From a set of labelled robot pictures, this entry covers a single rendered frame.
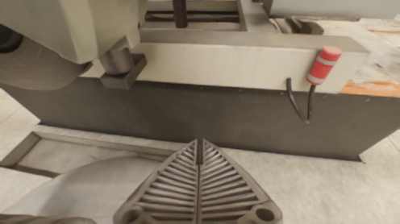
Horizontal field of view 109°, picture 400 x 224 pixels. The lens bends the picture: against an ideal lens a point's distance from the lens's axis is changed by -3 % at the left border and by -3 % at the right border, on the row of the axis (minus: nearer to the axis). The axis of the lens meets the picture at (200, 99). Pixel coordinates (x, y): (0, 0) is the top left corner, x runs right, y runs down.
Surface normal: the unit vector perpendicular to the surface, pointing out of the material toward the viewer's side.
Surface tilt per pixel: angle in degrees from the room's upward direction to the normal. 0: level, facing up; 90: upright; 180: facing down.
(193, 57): 90
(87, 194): 69
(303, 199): 0
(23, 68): 90
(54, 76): 90
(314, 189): 0
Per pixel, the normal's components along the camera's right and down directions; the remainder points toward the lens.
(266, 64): -0.14, 0.70
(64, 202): 0.90, -0.02
